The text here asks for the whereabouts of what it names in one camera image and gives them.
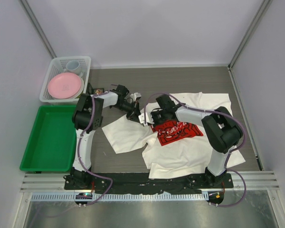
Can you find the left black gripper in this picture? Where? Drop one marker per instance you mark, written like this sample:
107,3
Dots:
133,114

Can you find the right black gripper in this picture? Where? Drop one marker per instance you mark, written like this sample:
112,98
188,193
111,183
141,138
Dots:
152,114

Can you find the white printed t-shirt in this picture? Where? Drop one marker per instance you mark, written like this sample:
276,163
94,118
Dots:
172,149

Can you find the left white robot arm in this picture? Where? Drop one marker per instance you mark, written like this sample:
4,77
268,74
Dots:
87,118

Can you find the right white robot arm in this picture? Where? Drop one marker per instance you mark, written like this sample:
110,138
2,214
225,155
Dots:
222,130

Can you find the black box with orange brooch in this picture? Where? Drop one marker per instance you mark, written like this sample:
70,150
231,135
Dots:
94,91

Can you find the yellow-green plate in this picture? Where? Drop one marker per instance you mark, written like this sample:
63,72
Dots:
80,89

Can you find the pink plate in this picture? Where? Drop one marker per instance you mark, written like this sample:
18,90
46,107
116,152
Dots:
64,85

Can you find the white plastic basket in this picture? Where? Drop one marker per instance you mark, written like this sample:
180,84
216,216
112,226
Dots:
57,66

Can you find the light blue cup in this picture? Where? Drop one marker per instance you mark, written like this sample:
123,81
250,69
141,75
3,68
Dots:
74,67

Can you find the green plastic tray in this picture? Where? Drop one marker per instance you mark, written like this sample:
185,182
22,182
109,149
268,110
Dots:
52,142

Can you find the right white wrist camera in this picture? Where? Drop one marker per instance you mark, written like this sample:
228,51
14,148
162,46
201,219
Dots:
143,119

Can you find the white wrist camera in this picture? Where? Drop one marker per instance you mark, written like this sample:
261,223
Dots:
143,119
135,97

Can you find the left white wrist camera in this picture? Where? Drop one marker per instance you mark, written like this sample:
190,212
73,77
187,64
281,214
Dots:
135,97

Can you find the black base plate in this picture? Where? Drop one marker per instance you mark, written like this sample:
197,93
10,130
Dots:
140,183

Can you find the white slotted cable duct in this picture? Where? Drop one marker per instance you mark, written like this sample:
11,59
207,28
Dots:
85,196

